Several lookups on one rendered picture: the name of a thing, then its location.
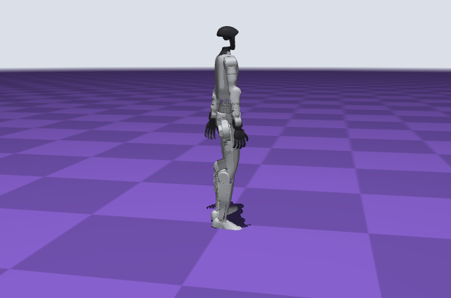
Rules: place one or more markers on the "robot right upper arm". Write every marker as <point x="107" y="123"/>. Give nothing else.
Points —
<point x="230" y="65"/>

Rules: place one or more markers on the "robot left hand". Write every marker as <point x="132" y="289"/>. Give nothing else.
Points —
<point x="211" y="125"/>

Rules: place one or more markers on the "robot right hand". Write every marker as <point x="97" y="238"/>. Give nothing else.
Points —
<point x="239" y="136"/>

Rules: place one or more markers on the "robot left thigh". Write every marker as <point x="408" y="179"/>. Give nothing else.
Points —
<point x="221" y="164"/>

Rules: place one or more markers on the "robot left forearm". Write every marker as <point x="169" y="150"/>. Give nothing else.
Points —
<point x="215" y="104"/>

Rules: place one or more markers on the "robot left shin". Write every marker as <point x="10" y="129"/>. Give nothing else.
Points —
<point x="216" y="189"/>

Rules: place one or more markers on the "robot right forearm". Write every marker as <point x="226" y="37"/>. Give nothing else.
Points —
<point x="235" y="106"/>

